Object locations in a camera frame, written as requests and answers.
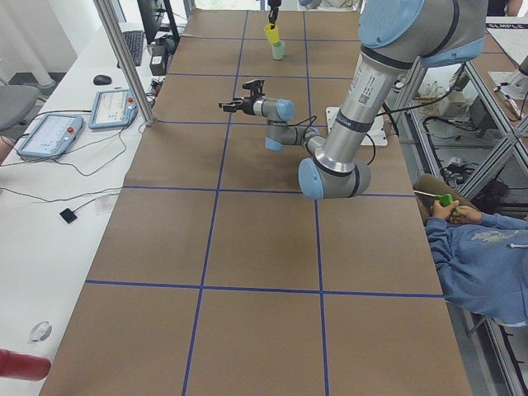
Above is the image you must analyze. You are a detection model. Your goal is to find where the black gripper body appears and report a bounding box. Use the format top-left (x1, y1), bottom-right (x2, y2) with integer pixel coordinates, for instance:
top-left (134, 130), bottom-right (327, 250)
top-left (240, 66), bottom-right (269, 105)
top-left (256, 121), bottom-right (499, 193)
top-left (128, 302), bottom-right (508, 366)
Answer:
top-left (239, 97), bottom-right (255, 115)
top-left (267, 0), bottom-right (281, 10)

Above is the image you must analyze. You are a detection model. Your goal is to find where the yellow plastic cup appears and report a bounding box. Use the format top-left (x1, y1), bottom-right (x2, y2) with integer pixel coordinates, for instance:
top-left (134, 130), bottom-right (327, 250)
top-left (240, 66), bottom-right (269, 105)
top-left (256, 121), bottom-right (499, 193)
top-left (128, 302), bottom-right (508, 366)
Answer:
top-left (264, 23), bottom-right (281, 45)

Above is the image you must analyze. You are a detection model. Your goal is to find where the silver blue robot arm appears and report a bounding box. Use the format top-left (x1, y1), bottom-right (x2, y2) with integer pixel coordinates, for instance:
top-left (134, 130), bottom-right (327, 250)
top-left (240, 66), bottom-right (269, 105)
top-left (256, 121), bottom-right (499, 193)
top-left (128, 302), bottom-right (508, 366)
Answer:
top-left (219, 0), bottom-right (488, 200)

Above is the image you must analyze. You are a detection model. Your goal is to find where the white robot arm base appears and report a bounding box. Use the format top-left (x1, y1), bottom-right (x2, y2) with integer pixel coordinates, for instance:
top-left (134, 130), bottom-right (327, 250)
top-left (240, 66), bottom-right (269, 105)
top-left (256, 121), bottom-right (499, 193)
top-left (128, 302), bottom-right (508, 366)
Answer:
top-left (325, 106), bottom-right (388, 147)

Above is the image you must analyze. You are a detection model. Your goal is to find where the green plastic cup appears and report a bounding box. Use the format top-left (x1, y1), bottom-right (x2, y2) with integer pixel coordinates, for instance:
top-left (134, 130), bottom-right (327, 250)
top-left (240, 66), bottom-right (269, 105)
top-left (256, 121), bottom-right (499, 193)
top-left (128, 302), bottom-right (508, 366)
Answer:
top-left (271, 40), bottom-right (285, 60)

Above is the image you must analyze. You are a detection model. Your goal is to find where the person's hand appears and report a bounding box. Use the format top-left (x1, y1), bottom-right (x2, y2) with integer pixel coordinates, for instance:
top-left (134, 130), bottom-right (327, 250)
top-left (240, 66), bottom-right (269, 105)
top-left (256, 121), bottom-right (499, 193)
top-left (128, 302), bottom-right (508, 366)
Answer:
top-left (431, 200), bottom-right (460, 223)

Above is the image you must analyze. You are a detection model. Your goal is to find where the black box with label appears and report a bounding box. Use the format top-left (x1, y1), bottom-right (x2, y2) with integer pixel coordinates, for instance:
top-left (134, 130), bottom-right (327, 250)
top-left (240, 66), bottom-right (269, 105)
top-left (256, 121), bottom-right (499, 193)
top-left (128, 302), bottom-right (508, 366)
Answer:
top-left (149, 45), bottom-right (168, 76)

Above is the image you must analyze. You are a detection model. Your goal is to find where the black computer monitor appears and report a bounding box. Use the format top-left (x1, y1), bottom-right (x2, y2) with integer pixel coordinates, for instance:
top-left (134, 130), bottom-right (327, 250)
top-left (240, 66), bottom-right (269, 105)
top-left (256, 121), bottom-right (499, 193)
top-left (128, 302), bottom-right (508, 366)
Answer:
top-left (137, 0), bottom-right (180, 44)

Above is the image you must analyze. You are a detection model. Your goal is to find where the black keyboard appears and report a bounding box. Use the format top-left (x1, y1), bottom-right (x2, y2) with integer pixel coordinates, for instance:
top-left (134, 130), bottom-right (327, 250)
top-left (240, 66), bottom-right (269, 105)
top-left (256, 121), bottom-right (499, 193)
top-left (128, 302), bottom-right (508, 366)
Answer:
top-left (122, 31), bottom-right (145, 66)

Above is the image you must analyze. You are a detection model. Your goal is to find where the far blue teach pendant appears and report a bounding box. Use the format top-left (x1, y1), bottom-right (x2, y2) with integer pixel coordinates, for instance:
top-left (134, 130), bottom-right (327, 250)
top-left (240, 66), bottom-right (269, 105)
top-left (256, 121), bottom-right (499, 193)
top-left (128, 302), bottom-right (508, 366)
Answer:
top-left (88, 89), bottom-right (138, 130)

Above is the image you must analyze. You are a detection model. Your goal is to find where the blue teach pendant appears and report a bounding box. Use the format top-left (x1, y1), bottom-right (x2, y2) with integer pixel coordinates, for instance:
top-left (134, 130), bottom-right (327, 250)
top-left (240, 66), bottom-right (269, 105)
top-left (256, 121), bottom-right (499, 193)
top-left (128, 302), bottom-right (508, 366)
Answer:
top-left (17, 114), bottom-right (84, 159)
top-left (88, 89), bottom-right (138, 130)

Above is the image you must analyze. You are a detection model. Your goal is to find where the black computer mouse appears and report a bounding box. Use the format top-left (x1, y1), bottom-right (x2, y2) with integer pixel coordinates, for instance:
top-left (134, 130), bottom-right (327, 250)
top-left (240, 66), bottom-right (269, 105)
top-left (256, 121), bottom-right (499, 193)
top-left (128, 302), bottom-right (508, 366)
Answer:
top-left (92, 74), bottom-right (112, 86)

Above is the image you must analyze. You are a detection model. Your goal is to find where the brown paper table mat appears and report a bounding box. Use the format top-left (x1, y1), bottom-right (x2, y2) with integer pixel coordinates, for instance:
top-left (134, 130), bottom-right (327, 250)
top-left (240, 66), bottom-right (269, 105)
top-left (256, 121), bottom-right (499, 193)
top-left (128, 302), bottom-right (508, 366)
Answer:
top-left (42, 11), bottom-right (471, 395)

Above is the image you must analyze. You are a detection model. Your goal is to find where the near blue teach pendant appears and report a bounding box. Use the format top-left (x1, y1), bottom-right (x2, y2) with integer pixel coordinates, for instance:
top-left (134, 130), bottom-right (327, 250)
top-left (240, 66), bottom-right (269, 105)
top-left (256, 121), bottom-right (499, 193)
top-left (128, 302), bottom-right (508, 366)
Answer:
top-left (17, 114), bottom-right (84, 159)

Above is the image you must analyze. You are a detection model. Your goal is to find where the small black square pad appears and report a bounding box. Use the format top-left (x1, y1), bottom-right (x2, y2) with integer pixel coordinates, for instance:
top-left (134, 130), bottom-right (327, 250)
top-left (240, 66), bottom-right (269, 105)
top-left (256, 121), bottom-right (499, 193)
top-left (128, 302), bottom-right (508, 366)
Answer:
top-left (59, 208), bottom-right (78, 224)

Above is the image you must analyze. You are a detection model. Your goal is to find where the grey office chair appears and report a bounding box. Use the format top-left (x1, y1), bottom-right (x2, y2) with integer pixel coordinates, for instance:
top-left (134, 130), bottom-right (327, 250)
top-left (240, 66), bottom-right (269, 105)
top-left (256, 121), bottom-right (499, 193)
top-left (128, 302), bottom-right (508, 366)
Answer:
top-left (1, 73), bottom-right (57, 132)

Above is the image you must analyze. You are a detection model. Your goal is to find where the green handheld controller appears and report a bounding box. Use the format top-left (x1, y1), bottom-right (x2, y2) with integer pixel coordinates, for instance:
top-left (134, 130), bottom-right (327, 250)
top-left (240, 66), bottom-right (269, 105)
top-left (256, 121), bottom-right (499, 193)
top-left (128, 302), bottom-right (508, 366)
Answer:
top-left (434, 194), bottom-right (460, 214)

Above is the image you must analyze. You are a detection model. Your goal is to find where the person in blue hoodie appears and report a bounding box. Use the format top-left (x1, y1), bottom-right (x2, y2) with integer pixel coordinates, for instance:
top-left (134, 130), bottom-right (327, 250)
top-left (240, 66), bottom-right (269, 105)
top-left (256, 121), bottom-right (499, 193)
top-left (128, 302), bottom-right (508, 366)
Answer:
top-left (413, 174), bottom-right (527, 327)

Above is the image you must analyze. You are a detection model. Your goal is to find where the clear plastic wrapper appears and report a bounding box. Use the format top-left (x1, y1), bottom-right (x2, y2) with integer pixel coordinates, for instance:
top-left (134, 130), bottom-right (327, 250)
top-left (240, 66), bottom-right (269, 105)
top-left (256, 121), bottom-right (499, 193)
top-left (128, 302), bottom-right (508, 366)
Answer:
top-left (27, 321), bottom-right (53, 344)

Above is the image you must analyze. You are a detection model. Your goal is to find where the red cylinder bottle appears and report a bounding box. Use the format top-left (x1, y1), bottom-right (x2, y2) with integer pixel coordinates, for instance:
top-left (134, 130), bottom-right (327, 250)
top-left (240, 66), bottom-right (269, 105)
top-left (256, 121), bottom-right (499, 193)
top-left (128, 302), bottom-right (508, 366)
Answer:
top-left (1, 349), bottom-right (51, 381)

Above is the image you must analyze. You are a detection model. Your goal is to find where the aluminium frame post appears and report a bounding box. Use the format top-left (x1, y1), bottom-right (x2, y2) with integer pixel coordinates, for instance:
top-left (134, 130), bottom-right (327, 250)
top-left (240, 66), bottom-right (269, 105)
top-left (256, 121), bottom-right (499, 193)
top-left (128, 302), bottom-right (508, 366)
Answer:
top-left (93, 0), bottom-right (154, 126)

